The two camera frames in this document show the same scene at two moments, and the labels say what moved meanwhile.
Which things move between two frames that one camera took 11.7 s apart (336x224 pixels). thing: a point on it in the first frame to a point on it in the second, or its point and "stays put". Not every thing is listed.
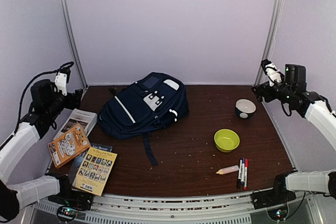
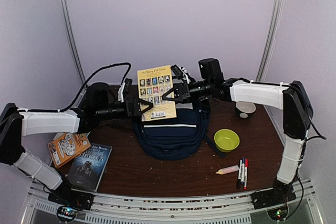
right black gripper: [268, 97] to [181, 88]
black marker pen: [239, 173] stays put
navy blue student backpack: [156, 102] to [177, 138]
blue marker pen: [243, 170] stays put
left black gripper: [74, 99] to [135, 112]
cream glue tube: [228, 169] stays put
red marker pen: [245, 169] stays put
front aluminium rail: [235, 208] stays put
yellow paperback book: [93, 172] to [153, 83]
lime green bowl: [226, 140] stays put
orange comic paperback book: [69, 145] stays put
